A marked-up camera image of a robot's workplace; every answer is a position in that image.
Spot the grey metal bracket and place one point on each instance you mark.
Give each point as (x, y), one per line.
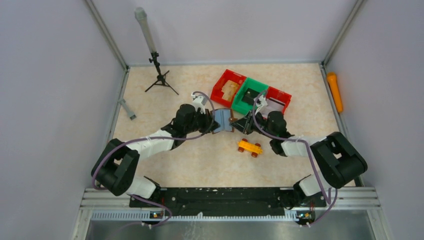
(129, 112)

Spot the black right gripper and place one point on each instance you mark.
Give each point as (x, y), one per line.
(245, 124)

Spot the orange flashlight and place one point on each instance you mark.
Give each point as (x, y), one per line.
(331, 78)

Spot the red bin with gold cards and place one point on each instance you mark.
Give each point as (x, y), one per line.
(216, 94)

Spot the yellow toy brick car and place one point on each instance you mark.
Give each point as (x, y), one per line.
(255, 149)

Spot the green plastic bin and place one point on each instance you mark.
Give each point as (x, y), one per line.
(240, 107)

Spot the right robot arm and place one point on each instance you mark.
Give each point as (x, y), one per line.
(334, 160)

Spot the brown leather card holder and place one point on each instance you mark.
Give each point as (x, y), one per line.
(224, 117)

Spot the red bin with silver cards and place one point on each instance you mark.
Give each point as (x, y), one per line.
(277, 100)

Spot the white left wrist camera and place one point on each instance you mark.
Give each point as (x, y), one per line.
(199, 102)

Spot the gold cards stack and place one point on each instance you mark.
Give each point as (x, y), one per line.
(229, 89)

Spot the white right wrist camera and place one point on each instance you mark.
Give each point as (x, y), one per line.
(260, 103)

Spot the aluminium front rail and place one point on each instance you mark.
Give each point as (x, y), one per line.
(103, 205)

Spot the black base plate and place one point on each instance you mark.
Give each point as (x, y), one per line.
(230, 201)

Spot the black VIP card lower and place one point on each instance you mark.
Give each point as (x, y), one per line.
(249, 96)

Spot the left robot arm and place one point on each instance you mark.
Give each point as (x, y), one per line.
(115, 170)

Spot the grey light on tripod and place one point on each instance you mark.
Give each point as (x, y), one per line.
(142, 19)

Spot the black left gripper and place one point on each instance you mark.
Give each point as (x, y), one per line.
(207, 118)

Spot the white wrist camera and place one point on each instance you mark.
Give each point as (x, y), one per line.
(260, 103)
(199, 102)

